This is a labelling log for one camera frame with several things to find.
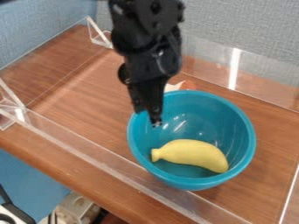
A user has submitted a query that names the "small orange object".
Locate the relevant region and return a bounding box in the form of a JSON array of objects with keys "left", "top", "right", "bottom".
[{"left": 181, "top": 80, "right": 196, "bottom": 90}]

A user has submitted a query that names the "black chair part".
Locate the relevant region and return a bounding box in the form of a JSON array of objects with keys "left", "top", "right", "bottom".
[{"left": 0, "top": 185, "right": 35, "bottom": 224}]

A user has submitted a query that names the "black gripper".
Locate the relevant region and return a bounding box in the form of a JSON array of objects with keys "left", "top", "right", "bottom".
[{"left": 116, "top": 38, "right": 184, "bottom": 128}]

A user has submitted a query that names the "white toy object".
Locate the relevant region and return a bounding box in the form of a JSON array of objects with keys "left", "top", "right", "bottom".
[{"left": 164, "top": 81, "right": 182, "bottom": 93}]

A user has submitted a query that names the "blue plastic bowl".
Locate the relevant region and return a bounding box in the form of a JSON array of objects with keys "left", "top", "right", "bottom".
[{"left": 126, "top": 90, "right": 257, "bottom": 191}]

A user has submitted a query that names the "clear acrylic corner bracket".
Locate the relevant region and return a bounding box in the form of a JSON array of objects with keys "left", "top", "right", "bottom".
[{"left": 86, "top": 17, "right": 113, "bottom": 49}]

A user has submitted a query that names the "white power strip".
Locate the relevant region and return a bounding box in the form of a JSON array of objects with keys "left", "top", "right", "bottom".
[{"left": 46, "top": 192, "right": 101, "bottom": 224}]

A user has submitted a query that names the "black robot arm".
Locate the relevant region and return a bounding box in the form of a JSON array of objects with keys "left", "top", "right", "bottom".
[{"left": 108, "top": 0, "right": 184, "bottom": 127}]

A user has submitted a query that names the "yellow toy banana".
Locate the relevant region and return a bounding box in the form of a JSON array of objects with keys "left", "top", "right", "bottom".
[{"left": 150, "top": 139, "right": 229, "bottom": 173}]

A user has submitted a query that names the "clear acrylic barrier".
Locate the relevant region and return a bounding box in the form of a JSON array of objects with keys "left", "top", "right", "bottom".
[
  {"left": 181, "top": 36, "right": 299, "bottom": 113},
  {"left": 0, "top": 80, "right": 252, "bottom": 224}
]

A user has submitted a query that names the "clear acrylic back barrier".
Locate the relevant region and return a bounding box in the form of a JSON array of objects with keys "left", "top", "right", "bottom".
[{"left": 181, "top": 36, "right": 299, "bottom": 113}]

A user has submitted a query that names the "clear acrylic front barrier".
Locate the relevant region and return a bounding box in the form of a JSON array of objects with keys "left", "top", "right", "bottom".
[{"left": 0, "top": 80, "right": 252, "bottom": 224}]

